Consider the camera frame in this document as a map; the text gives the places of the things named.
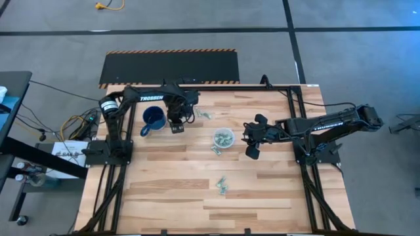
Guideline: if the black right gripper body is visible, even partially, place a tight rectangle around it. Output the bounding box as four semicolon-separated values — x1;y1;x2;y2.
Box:
241;121;280;147

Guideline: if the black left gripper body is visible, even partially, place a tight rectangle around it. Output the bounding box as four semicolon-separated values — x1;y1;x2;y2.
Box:
165;96;194;125

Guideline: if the clear plastic container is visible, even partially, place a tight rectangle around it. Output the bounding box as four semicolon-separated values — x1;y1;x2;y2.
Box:
213;127;236;149

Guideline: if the blue ceramic mug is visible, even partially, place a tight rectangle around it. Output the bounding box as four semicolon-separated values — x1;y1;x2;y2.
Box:
140;105;167;138

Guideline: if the black hazard-striped floor mat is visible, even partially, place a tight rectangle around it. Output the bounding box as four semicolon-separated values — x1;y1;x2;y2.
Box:
98;49;241;90

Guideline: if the black power strip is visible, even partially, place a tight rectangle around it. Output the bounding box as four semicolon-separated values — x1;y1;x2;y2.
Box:
75;110;100;141

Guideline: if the white printed paper sheet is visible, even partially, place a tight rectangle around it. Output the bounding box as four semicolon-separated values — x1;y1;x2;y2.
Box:
51;140;90;180

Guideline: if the black tripod stand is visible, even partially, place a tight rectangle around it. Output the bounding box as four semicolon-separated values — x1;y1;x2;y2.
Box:
388;113;420;136

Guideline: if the clear glass jar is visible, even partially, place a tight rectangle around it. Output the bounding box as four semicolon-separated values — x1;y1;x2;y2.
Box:
28;172;47;188

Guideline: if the black side table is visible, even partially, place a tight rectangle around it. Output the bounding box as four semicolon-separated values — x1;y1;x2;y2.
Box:
0;70;89;224

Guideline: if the blue cloth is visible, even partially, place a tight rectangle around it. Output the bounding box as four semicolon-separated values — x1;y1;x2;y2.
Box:
0;96;21;132

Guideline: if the black left wrist camera cable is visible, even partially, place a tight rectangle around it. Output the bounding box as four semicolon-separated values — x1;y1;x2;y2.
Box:
183;101;200;125

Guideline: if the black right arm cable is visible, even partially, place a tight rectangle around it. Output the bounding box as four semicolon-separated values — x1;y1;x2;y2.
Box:
297;98;358;109

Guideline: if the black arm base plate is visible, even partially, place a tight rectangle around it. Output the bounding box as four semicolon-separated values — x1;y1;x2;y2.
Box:
84;140;134;167
293;140;341;165

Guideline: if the yellow cable coil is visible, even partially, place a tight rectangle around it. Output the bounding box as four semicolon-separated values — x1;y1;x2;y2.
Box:
60;114;87;140

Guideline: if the thin black floor cable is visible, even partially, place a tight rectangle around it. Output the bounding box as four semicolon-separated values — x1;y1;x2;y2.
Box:
28;79;101;103

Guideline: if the yellow extension cord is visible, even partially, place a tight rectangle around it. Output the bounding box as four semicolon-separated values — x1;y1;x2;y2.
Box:
94;0;126;11

